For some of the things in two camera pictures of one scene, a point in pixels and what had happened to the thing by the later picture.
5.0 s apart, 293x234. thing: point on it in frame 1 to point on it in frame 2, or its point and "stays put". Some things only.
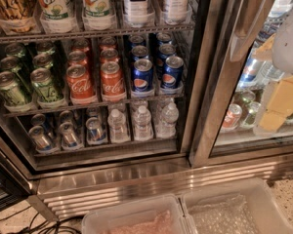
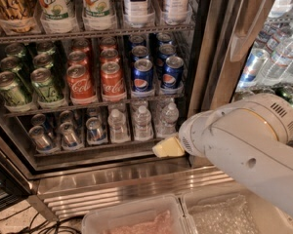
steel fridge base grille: [67, 194] stays put
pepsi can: [173, 72] stays put
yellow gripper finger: [286, 98] to [213, 135]
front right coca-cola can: [112, 81] stays put
